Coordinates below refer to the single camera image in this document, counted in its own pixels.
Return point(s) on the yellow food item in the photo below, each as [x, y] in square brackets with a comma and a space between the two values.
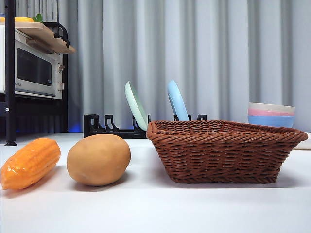
[24, 20]

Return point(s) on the wooden cutting board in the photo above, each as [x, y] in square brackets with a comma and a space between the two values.
[46, 34]

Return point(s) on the light blue plate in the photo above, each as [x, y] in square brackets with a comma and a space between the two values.
[178, 102]

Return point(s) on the grey pleated curtain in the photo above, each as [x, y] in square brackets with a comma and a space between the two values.
[218, 60]

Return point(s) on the pale green plate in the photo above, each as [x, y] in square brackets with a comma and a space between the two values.
[136, 106]

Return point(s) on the black dish rack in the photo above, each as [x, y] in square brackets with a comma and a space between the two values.
[97, 131]

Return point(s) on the white microwave oven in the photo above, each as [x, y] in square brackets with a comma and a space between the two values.
[34, 65]

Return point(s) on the brown wicker basket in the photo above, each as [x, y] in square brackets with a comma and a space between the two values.
[218, 157]

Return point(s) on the black metal shelf frame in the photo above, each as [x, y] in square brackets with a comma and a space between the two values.
[10, 72]

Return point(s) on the green leaf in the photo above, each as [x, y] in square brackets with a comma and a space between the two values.
[38, 18]

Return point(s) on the blue bowl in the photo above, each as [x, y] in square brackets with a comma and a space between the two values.
[269, 120]

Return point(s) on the white plate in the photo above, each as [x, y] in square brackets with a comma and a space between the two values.
[306, 145]

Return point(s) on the tan potato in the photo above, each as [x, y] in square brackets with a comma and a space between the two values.
[98, 160]

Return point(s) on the beige bowl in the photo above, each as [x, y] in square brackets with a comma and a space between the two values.
[271, 106]

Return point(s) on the pink bowl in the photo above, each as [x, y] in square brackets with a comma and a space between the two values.
[269, 112]

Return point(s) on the orange corn cob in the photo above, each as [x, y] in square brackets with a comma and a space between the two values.
[29, 165]

